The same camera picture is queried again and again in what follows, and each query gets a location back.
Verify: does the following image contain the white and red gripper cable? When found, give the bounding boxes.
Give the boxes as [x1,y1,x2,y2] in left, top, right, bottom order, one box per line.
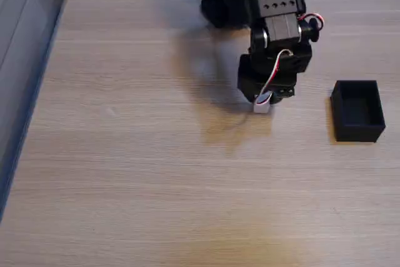
[255,49,294,106]

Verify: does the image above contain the black open box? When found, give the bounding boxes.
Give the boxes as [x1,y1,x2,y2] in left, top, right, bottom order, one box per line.
[329,79,387,143]

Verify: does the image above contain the red and white wrist cable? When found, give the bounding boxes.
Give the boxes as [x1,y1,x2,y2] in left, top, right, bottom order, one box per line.
[299,12,326,37]

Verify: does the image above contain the white block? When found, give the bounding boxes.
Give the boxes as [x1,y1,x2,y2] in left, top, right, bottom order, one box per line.
[253,93,272,114]

